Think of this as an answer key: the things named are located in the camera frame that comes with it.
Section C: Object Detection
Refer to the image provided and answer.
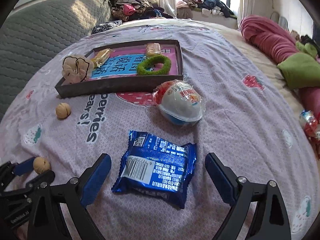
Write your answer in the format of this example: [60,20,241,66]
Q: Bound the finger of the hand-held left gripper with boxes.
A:
[0,157,36,180]
[0,170,55,197]

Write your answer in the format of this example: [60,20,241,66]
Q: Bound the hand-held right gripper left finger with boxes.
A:
[27,153,112,240]

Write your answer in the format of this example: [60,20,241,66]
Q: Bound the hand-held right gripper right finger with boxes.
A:
[205,152,292,240]

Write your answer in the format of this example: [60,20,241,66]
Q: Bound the walnut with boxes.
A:
[55,103,72,119]
[33,157,52,174]

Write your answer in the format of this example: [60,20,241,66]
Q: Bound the blue cookie packet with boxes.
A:
[111,130,197,209]

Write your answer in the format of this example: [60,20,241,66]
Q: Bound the toy egg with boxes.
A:
[153,79,206,125]

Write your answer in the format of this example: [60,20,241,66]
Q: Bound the dark cardboard box tray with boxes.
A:
[54,39,185,99]

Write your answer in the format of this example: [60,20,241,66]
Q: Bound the beige scrunchie with black trim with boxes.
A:
[62,54,95,84]

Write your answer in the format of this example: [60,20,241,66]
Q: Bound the green fuzzy scrunchie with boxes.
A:
[136,56,172,76]

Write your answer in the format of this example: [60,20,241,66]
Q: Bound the small yellow cake packet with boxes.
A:
[90,49,114,68]

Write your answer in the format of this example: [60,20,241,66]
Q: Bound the long cake packet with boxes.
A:
[145,42,162,57]

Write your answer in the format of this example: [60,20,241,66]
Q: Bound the red and white wrapper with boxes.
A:
[299,109,320,144]

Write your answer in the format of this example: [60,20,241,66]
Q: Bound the pink book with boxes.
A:
[87,45,179,80]

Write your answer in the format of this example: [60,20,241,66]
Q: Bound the green fleece cloth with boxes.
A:
[277,41,320,89]

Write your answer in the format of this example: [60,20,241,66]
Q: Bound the grey quilted headboard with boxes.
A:
[0,0,112,120]

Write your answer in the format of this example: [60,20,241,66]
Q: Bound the pink and green blankets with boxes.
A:
[240,15,320,115]

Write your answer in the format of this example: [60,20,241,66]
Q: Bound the dark patterned cloth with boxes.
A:
[90,20,123,35]

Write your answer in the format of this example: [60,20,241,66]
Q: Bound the dark clothes heap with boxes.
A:
[297,34,318,48]

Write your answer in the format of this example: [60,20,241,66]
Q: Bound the brown cloth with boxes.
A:
[177,7,193,20]

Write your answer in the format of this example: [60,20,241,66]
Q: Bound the white fan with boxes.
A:
[270,11,289,30]

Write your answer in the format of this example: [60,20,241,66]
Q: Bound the pile of mixed clothes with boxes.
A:
[104,0,175,22]

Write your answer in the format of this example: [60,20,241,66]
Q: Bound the clothes heap on windowsill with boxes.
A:
[175,0,238,19]

